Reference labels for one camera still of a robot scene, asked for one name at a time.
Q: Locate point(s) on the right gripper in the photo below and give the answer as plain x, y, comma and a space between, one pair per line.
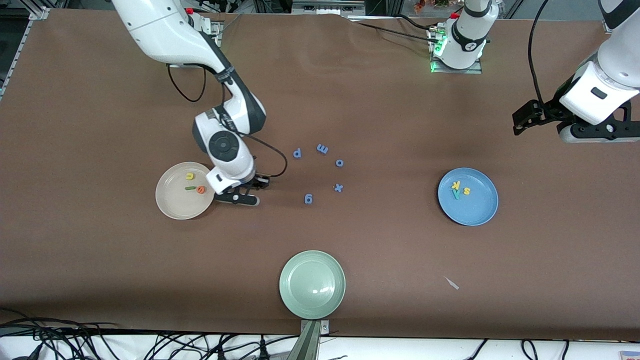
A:
259, 181

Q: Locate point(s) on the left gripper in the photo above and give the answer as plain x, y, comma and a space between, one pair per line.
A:
548, 108

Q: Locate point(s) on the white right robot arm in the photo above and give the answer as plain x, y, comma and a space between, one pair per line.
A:
160, 30

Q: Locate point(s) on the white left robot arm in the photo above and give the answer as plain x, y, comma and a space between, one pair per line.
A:
462, 40

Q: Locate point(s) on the blue foam letter m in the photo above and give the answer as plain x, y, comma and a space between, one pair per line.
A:
322, 149

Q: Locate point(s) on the blue foam letter x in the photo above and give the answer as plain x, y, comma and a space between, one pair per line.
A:
338, 188

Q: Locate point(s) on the beige plate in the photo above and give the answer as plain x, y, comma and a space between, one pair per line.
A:
172, 202

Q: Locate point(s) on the pale green plate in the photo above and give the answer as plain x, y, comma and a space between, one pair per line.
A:
312, 285

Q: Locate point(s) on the blue plate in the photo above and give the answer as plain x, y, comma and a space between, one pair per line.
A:
475, 210

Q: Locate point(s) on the orange background object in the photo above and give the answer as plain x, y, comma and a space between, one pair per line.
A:
425, 6

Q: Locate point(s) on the grey metal box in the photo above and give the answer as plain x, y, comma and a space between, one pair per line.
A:
325, 7

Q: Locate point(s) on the small white paper scrap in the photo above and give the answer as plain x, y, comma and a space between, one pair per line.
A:
452, 284

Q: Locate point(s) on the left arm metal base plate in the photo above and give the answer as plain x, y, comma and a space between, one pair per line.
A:
450, 71

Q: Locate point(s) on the aluminium frame rail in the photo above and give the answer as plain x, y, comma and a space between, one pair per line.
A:
19, 47
607, 25

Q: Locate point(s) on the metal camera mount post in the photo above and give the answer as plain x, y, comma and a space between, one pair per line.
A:
310, 345

